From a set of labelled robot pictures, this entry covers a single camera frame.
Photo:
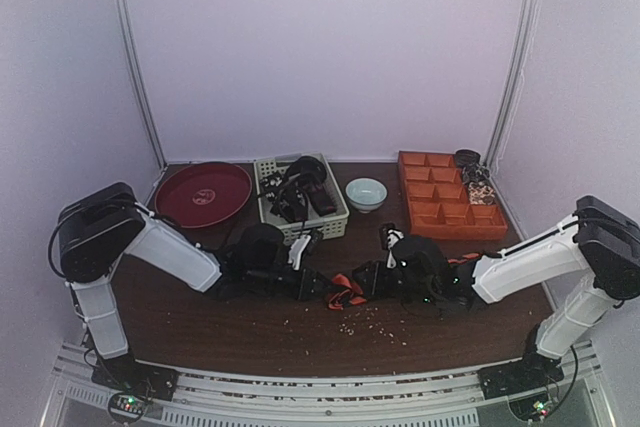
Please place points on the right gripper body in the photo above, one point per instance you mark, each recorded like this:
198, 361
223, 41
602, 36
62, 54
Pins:
376, 277

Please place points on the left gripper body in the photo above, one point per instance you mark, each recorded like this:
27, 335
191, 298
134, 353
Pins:
261, 279

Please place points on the red navy striped tie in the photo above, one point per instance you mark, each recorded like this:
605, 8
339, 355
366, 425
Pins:
342, 292

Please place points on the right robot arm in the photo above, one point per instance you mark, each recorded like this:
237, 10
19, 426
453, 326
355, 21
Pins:
596, 240

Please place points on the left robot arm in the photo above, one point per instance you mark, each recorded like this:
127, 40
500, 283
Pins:
93, 235

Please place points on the dark ties in basket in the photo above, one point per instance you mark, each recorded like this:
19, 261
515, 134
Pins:
299, 189

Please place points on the beige plastic basket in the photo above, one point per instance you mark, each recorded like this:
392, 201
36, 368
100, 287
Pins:
332, 226

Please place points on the orange compartment organizer box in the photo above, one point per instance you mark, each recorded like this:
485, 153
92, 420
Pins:
438, 203

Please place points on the pale blue ceramic bowl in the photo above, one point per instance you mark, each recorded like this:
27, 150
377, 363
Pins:
366, 194

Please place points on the red round tray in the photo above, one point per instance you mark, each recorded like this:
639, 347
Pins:
203, 195

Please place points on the rolled patterned tie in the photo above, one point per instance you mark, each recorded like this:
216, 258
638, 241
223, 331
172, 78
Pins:
481, 194
475, 173

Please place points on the rolled dark tie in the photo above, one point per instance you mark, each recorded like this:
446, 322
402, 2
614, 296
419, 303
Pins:
466, 157

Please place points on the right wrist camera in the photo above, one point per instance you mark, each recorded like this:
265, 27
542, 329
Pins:
390, 235

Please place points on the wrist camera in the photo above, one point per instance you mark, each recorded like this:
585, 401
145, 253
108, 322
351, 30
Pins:
390, 235
302, 246

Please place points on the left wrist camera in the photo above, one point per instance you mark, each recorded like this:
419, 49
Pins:
302, 246

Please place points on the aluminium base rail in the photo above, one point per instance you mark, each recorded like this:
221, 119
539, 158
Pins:
442, 398

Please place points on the right aluminium frame post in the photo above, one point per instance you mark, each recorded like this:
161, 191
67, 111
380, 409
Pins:
507, 107

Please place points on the aluminium frame post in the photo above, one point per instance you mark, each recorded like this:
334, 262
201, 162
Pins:
137, 81
507, 107

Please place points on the left aluminium frame post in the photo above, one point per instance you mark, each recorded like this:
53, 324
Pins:
137, 81

